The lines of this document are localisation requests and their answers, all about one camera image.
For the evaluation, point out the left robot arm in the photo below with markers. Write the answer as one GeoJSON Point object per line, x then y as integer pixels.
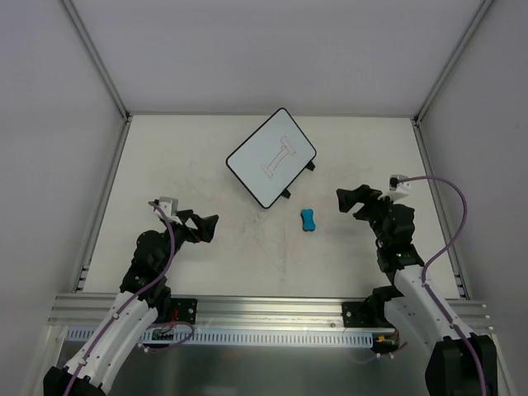
{"type": "Point", "coordinates": [144, 300]}

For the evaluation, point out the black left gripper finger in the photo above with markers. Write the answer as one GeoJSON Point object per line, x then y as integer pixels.
{"type": "Point", "coordinates": [205, 235]}
{"type": "Point", "coordinates": [207, 223]}

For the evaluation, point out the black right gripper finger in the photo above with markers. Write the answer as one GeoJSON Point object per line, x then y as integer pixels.
{"type": "Point", "coordinates": [360, 194]}
{"type": "Point", "coordinates": [346, 201]}

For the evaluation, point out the left aluminium frame post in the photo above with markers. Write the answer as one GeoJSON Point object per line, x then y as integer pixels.
{"type": "Point", "coordinates": [74, 17]}

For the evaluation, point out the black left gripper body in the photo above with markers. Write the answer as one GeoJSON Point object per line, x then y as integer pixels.
{"type": "Point", "coordinates": [191, 227]}

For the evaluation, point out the aluminium front rail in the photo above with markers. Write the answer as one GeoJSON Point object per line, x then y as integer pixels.
{"type": "Point", "coordinates": [222, 312]}

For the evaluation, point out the white board with black frame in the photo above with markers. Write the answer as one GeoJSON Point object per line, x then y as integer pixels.
{"type": "Point", "coordinates": [272, 157]}

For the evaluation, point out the white slotted cable duct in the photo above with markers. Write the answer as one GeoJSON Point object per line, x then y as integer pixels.
{"type": "Point", "coordinates": [220, 337]}

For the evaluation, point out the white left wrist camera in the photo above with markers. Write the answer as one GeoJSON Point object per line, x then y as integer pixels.
{"type": "Point", "coordinates": [166, 207]}

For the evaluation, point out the blue whiteboard eraser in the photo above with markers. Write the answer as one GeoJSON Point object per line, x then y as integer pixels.
{"type": "Point", "coordinates": [307, 216]}

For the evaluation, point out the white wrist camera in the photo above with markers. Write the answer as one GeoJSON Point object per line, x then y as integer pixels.
{"type": "Point", "coordinates": [166, 207]}
{"type": "Point", "coordinates": [399, 185]}

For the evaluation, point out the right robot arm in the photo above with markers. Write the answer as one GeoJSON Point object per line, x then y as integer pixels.
{"type": "Point", "coordinates": [458, 361]}

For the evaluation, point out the aluminium frame post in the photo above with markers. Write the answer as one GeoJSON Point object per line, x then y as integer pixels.
{"type": "Point", "coordinates": [74, 17]}
{"type": "Point", "coordinates": [466, 36]}

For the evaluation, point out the right aluminium frame post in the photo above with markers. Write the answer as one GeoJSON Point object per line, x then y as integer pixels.
{"type": "Point", "coordinates": [466, 36]}

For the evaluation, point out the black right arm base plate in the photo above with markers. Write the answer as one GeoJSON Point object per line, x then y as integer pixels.
{"type": "Point", "coordinates": [356, 314]}

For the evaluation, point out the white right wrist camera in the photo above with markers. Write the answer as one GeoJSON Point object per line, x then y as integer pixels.
{"type": "Point", "coordinates": [399, 185]}

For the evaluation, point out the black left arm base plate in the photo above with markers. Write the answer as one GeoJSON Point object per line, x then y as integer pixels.
{"type": "Point", "coordinates": [183, 310]}

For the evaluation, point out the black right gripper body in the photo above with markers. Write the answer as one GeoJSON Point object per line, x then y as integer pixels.
{"type": "Point", "coordinates": [367, 205]}

